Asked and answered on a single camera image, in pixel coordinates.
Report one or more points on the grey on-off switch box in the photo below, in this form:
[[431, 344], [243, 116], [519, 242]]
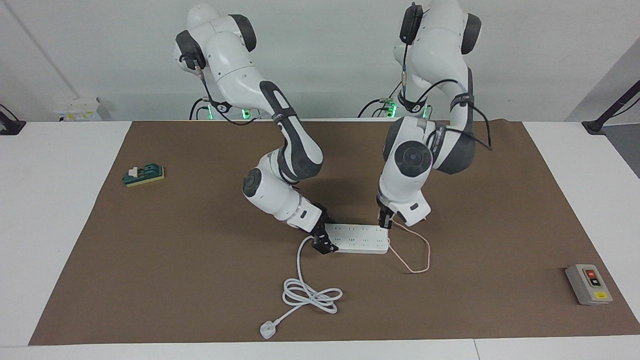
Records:
[[582, 287]]

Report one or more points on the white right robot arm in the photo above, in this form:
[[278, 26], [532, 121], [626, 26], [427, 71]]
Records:
[[235, 65]]

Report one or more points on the brown table mat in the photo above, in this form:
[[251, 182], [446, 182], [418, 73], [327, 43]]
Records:
[[150, 275]]

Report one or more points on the black clamp mount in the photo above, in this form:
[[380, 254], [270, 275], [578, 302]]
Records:
[[10, 126]]

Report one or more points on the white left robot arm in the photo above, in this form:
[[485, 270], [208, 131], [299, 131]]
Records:
[[435, 60]]

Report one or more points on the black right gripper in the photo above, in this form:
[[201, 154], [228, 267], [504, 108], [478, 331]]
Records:
[[322, 220]]

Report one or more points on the green knife switch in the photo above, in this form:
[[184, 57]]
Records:
[[150, 175]]

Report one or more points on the white box yellow labels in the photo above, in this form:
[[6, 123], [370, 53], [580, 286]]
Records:
[[77, 110]]

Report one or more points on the white power strip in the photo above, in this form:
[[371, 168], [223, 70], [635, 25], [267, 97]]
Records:
[[357, 240]]

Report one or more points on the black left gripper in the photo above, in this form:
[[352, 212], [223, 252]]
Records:
[[385, 207]]

